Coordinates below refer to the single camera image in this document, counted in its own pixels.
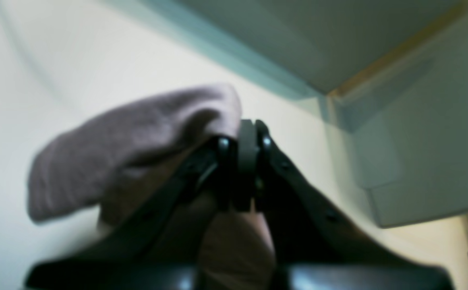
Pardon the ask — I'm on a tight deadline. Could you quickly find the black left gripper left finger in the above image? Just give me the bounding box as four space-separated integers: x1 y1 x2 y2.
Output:
25 120 247 290

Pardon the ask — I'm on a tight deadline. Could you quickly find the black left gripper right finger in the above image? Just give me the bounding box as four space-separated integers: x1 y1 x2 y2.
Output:
247 120 453 290

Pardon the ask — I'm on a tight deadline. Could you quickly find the mauve t-shirt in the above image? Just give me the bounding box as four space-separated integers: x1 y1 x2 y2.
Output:
27 84 276 290

